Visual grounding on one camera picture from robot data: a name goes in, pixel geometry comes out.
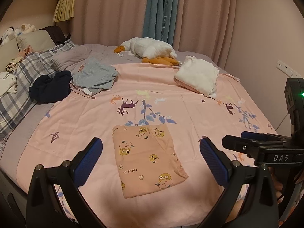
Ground grey pillow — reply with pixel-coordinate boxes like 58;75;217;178
51;50;93;73

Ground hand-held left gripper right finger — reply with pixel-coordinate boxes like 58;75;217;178
199;138;279;228

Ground orange cartoon print shirt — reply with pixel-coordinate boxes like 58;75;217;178
112;124;190;199

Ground white folded clothes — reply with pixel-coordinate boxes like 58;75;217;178
174;55;219;99

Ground white garment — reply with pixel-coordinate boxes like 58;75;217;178
0;72;18;98

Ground small pink garment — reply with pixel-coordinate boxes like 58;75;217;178
19;45;36;57

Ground teal curtain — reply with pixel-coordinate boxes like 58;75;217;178
142;0;180;50

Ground plaid pillow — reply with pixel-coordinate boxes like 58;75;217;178
0;39;78;136

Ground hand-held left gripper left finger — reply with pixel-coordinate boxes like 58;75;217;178
26;137;104;228

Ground dark brown cloth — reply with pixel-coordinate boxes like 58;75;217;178
45;26;72;45

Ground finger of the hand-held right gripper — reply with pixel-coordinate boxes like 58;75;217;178
222;135;262;158
241;131;291;143

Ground pink curtain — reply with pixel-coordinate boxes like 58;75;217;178
71;0;238;69

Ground pale pink garment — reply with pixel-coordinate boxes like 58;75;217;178
69;81;92;97

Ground black and beige patterned cloth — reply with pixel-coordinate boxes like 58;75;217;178
5;57;24;74

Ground pink animal print blanket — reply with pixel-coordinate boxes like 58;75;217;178
17;63;279;228

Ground dark navy garment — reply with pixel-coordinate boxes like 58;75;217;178
29;71;72;104

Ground white goose plush toy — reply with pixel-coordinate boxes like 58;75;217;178
114;37;178;66

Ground grey folded garment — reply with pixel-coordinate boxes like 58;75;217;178
72;57;119;91

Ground beige headboard cushion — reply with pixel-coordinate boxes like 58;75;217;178
16;30;57;53
0;39;21;73

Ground white cable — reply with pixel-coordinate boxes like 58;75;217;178
278;113;289;131

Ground white power strip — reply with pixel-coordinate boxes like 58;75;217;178
277;60;300;78

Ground yellow pleated curtain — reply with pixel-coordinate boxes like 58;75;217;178
53;0;76;23

